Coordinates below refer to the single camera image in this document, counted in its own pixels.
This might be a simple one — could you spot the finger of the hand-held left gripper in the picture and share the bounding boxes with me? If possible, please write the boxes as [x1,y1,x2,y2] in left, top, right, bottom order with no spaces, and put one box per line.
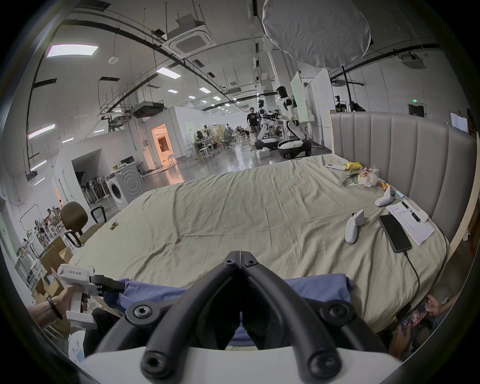
[101,277,127,297]

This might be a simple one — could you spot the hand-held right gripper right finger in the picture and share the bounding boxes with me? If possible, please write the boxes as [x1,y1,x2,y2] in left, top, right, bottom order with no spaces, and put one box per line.
[243,250,387,377]

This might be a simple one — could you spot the round white studio lamp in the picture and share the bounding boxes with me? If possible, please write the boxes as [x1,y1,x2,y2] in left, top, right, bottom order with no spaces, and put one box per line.
[261,0,373,69]

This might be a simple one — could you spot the washing machine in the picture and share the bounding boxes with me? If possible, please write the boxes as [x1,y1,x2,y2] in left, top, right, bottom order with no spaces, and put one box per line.
[105,162,145,211]

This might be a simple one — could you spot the bed with beige sheet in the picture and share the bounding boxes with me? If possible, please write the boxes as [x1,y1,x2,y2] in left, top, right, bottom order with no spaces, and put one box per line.
[69,154,451,334]

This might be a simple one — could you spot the brown office chair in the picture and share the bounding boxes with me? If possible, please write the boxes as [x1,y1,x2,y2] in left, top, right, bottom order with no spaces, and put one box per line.
[60,201,106,248]

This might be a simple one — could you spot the white hand controller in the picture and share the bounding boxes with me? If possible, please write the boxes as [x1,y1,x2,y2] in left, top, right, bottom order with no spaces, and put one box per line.
[375,186,394,208]
[345,209,365,245]

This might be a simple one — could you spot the white paper sheet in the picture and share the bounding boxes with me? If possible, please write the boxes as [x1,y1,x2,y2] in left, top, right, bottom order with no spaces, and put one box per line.
[385,202,436,246]

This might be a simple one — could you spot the person's left hand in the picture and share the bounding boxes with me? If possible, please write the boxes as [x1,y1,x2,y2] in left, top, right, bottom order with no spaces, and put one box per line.
[52,285,89,321]

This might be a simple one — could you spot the brown cartons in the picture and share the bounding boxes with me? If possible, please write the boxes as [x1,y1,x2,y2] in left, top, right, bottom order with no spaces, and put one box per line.
[32,236,76,302]

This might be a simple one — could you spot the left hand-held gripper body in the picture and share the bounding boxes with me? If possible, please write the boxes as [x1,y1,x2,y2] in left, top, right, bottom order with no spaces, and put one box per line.
[58,264,104,330]

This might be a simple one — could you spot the white humanoid robot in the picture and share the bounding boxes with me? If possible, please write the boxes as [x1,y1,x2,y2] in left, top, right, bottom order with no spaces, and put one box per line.
[255,98,280,151]
[276,86,313,160]

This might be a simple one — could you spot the person's legs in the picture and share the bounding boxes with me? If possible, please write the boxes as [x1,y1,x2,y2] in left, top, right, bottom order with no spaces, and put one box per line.
[82,307,126,358]

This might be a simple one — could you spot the clear plastic bag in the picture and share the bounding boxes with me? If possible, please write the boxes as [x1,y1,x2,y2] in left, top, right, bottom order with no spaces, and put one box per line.
[356,167,380,188]

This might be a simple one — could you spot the white marker pen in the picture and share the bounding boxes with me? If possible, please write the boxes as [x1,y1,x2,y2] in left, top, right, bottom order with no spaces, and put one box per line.
[401,200,429,224]

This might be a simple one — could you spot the black phone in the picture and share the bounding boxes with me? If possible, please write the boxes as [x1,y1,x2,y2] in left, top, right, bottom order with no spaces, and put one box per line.
[379,214,413,253]

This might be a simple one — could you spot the group of people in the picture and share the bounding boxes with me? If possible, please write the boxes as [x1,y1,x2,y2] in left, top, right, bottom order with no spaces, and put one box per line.
[34,199,65,235]

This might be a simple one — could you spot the person's left forearm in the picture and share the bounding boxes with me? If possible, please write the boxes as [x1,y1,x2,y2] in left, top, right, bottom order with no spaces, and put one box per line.
[27,296,64,331]

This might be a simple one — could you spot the black cable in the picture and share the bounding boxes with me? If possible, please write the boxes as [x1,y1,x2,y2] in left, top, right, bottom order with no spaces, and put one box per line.
[397,250,421,317]

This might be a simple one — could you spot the grey padded headboard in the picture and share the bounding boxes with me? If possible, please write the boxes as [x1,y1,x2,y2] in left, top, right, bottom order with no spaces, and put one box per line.
[330,111,478,242]

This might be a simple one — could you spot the blue garment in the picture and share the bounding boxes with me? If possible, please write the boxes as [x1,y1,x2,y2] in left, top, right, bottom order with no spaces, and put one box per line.
[103,274,355,347]

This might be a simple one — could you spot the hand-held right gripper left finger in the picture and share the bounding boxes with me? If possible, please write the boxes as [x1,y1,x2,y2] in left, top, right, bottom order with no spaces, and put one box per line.
[94,250,244,376]

